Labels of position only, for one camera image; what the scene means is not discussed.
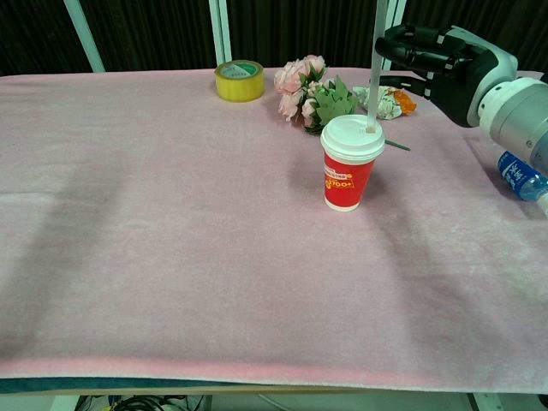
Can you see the white slanted frame post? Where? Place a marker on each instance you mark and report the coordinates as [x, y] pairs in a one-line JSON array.
[[85, 38], [396, 13]]

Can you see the translucent white drinking straw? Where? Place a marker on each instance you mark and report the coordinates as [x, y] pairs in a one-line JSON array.
[[374, 85]]

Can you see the clear water bottle blue label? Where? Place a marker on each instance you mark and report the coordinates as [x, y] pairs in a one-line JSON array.
[[516, 173]]

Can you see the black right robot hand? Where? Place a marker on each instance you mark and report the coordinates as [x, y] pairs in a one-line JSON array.
[[456, 73]]

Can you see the pink tablecloth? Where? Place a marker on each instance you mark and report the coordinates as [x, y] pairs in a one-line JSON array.
[[171, 214]]

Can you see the white double frame post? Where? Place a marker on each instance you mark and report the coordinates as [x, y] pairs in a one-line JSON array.
[[220, 30]]

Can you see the pink artificial flower bouquet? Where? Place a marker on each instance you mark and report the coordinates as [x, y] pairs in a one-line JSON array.
[[295, 81]]

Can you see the crumpled white orange wrapper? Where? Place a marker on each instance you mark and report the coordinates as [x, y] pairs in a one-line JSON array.
[[391, 107]]

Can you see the yellow tape roll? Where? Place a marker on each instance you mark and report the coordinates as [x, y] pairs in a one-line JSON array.
[[240, 90]]

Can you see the white red paper cup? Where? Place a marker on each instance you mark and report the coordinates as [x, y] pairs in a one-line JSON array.
[[347, 184]]

